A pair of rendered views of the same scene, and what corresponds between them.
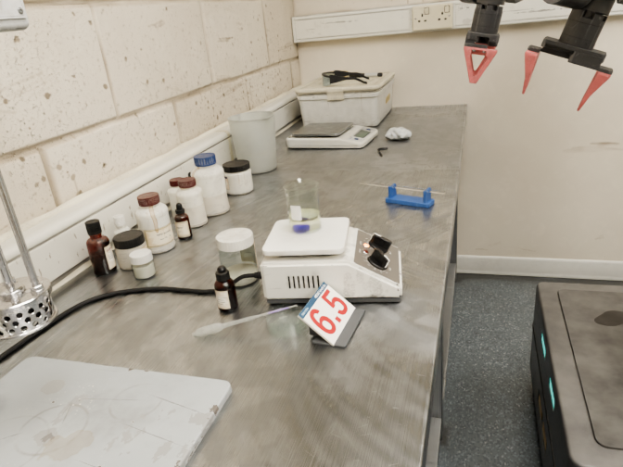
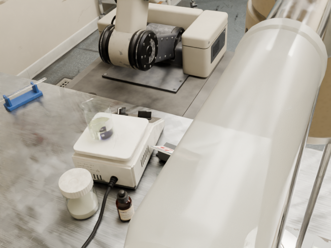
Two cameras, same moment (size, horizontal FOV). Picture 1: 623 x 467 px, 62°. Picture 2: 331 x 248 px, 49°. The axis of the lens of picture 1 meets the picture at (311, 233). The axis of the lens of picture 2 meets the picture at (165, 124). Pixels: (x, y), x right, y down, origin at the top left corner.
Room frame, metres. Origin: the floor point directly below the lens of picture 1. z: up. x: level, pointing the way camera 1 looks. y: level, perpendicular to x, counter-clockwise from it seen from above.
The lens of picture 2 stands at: (0.52, 0.52, 1.31)
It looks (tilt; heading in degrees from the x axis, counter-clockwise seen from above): 40 degrees down; 280
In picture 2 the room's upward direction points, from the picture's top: 5 degrees counter-clockwise
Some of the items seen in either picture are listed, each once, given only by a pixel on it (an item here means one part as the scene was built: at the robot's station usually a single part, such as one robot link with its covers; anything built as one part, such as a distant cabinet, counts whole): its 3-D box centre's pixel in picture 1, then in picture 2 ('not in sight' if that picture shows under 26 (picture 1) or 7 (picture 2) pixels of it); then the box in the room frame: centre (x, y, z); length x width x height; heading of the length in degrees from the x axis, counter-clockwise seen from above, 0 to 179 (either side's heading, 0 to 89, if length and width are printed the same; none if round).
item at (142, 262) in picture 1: (143, 264); not in sight; (0.81, 0.29, 0.77); 0.04 x 0.04 x 0.04
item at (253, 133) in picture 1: (251, 142); not in sight; (1.43, 0.14, 0.82); 0.18 x 0.13 x 0.15; 39
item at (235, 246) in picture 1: (237, 257); (79, 194); (0.76, 0.12, 0.79); 0.06 x 0.06 x 0.08
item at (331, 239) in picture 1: (308, 235); (112, 135); (0.72, 0.01, 0.83); 0.12 x 0.12 x 0.01; 80
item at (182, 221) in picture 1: (182, 220); not in sight; (0.97, 0.25, 0.79); 0.03 x 0.03 x 0.07
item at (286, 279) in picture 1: (327, 260); (120, 142); (0.71, -0.02, 0.79); 0.22 x 0.13 x 0.08; 80
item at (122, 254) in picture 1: (131, 249); not in sight; (0.86, 0.33, 0.78); 0.05 x 0.05 x 0.06
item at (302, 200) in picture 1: (303, 205); (97, 119); (0.74, 0.01, 0.87); 0.06 x 0.05 x 0.08; 0
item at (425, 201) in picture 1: (409, 195); (21, 95); (1.03, -0.21, 0.77); 0.10 x 0.03 x 0.04; 52
